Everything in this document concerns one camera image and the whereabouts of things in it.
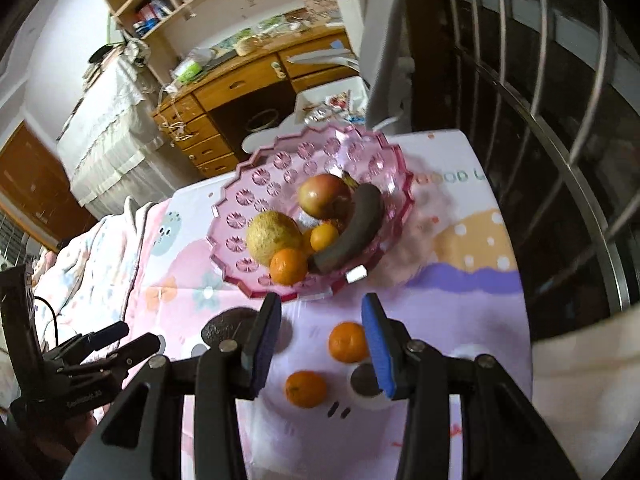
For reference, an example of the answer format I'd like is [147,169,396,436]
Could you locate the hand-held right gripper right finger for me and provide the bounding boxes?
[361,292,581,480]

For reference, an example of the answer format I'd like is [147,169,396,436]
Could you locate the wooden desk with drawers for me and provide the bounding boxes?
[152,25,356,178]

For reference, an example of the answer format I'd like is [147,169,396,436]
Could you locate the dark waste bin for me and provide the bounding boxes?
[245,108,279,134]

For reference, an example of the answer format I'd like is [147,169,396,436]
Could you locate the brown wooden door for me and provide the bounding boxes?
[0,120,93,251]

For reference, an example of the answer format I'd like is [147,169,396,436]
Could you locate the dark avocado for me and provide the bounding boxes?
[201,307,293,353]

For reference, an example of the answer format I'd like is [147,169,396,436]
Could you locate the pink plastic bowl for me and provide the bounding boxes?
[207,126,416,303]

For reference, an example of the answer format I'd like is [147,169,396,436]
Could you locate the green tissue pack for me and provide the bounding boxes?
[172,60,201,84]

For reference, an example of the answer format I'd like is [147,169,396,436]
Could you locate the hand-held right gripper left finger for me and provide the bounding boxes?
[62,292,283,480]

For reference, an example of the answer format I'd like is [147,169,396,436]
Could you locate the orange tangerine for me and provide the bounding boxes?
[270,247,309,286]
[328,322,371,365]
[285,370,328,409]
[310,223,341,253]

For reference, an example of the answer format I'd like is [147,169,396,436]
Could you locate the yellow pear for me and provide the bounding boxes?
[245,211,303,267]

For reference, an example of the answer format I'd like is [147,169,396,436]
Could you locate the metal window bars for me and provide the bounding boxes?
[405,0,640,341]

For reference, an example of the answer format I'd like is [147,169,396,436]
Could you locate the white butterfly print curtain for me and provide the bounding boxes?
[530,305,640,480]

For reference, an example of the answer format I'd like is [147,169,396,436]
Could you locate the black cable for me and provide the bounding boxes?
[32,296,63,348]

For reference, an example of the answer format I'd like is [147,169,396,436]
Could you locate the overripe dark banana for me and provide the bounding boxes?
[307,172,385,275]

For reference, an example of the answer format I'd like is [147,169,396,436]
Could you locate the cartoon printed tablecloth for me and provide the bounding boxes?
[120,129,533,480]

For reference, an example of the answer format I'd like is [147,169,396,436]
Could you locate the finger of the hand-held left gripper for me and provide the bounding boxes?
[42,321,131,368]
[60,332,162,378]

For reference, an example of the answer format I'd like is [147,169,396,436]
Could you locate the white small table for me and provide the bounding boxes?
[242,87,371,153]

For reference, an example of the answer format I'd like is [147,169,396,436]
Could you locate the floral quilted blanket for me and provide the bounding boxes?
[30,195,161,361]

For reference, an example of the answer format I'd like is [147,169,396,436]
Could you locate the grey office chair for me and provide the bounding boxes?
[287,0,426,133]

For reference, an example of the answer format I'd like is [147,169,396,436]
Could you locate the white lace cover cloth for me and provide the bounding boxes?
[55,52,173,206]

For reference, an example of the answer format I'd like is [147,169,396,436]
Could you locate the red apple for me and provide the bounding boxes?
[298,173,352,220]

